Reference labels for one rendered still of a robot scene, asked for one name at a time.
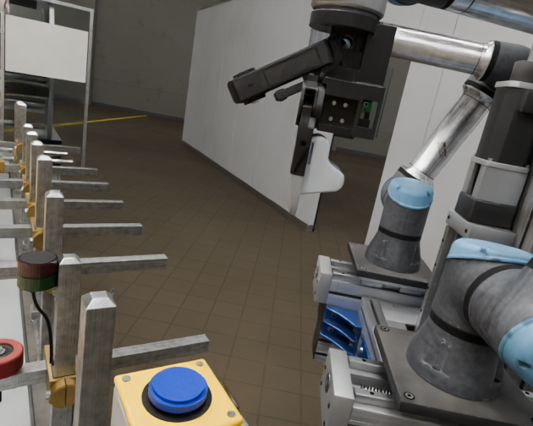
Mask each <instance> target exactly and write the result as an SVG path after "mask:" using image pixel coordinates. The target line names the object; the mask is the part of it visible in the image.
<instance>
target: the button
mask: <svg viewBox="0 0 533 426"><path fill-rule="evenodd" d="M207 391H208V384H207V382H206V380H205V378H204V377H203V376H202V375H201V374H199V373H198V372H196V371H195V370H193V369H189V368H186V367H171V368H167V369H164V370H162V371H160V372H158V373H156V374H155V375H154V376H153V377H152V378H151V380H150V383H149V388H148V396H149V399H150V401H151V403H152V404H153V405H154V406H155V407H157V408H158V409H160V410H162V411H164V412H169V413H175V414H180V413H186V412H191V411H194V410H195V409H197V408H198V407H200V406H201V405H202V404H203V403H204V402H205V400H206V396H207Z"/></svg>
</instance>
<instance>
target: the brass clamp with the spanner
mask: <svg viewBox="0 0 533 426"><path fill-rule="evenodd" d="M49 358H50V349H49V345H45V346H44V359H43V360H46V366H47V382H46V386H47V391H46V400H48V403H49V404H52V405H53V406H54V407H56V408H64V403H65V407H70V406H72V405H73V404H74V399H75V385H76V371H77V364H76V361H75V371H74V374H71V375H65V376H61V377H57V378H54V377H53V371H52V365H51V364H50V363H49Z"/></svg>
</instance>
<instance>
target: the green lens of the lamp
mask: <svg viewBox="0 0 533 426"><path fill-rule="evenodd" d="M57 279H58V272H56V273H55V274H54V275H53V276H50V277H47V278H42V279H29V278H24V277H23V276H20V275H19V273H18V272H17V287H18V288H19V289H21V290H24V291H27V292H42V291H46V290H49V289H51V288H53V287H55V286H56V285H57Z"/></svg>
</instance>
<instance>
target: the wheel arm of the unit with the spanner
mask: <svg viewBox="0 0 533 426"><path fill-rule="evenodd" d="M208 347H209V340H208V338H207V337H206V335H205V334H203V335H198V336H187V337H182V338H177V339H172V340H166V341H157V342H151V343H146V344H140V345H135V346H130V347H120V348H114V349H113V357H112V367H111V370H112V369H121V368H125V367H129V366H135V365H139V364H143V363H152V362H156V361H162V360H166V359H170V358H179V357H183V356H189V355H193V354H197V353H203V352H208ZM44 382H47V366H46V360H42V361H36V362H31V363H23V366H22V368H21V369H20V370H19V371H18V372H17V373H15V374H13V375H11V376H9V377H8V378H5V379H2V380H0V391H6V390H11V389H16V388H17V387H22V386H27V385H35V384H40V383H44Z"/></svg>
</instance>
